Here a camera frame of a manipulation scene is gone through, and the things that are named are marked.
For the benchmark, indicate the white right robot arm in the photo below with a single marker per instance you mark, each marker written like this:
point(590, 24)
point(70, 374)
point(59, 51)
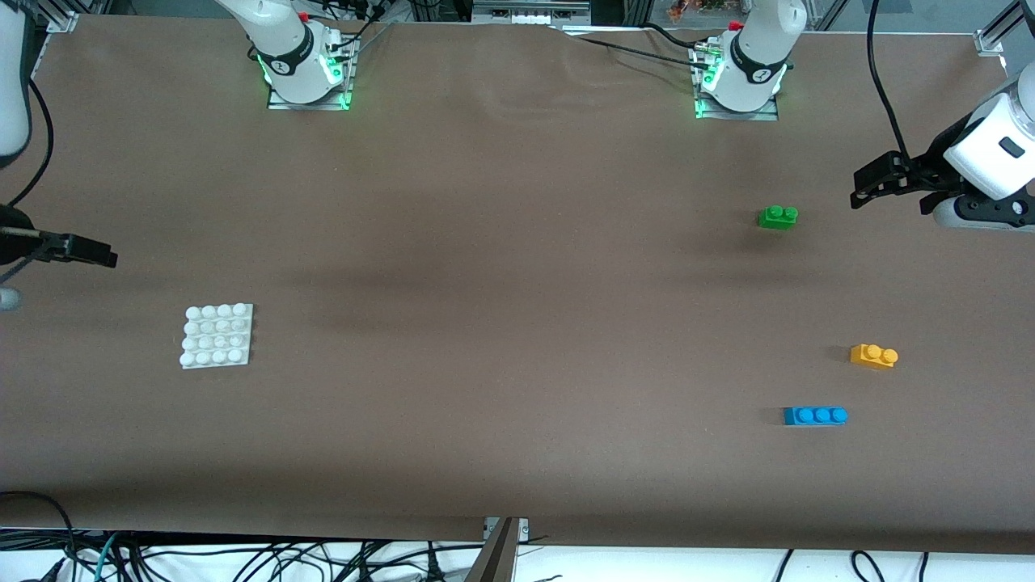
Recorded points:
point(283, 56)

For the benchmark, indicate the white power strip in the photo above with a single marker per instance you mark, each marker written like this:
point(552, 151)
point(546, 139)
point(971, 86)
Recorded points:
point(530, 12)

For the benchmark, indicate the aluminium frame profile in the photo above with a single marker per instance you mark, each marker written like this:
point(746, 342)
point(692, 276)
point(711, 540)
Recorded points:
point(65, 16)
point(993, 42)

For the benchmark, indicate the blue three-stud block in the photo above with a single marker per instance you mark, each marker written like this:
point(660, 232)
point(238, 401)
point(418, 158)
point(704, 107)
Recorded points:
point(815, 415)

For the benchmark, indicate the orange background item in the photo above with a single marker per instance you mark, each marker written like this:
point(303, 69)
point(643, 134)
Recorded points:
point(695, 8)

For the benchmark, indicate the green two-stud block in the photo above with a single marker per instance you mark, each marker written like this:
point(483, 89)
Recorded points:
point(778, 217)

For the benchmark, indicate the aluminium table edge bracket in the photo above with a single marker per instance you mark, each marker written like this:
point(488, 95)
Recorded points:
point(497, 550)

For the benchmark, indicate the brown table cover sheet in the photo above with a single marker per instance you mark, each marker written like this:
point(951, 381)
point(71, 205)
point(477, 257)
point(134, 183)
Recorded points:
point(485, 420)

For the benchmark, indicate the yellow two-stud block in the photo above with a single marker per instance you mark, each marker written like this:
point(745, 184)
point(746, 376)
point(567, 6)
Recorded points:
point(873, 356)

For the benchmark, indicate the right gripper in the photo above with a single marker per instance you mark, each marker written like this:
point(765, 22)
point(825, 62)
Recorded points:
point(16, 242)

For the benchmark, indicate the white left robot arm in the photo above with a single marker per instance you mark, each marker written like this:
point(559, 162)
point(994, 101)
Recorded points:
point(752, 65)

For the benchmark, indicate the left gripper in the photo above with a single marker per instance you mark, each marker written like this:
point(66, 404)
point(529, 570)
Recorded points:
point(930, 167)

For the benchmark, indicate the white studded base plate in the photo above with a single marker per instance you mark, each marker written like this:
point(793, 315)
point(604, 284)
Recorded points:
point(217, 335)

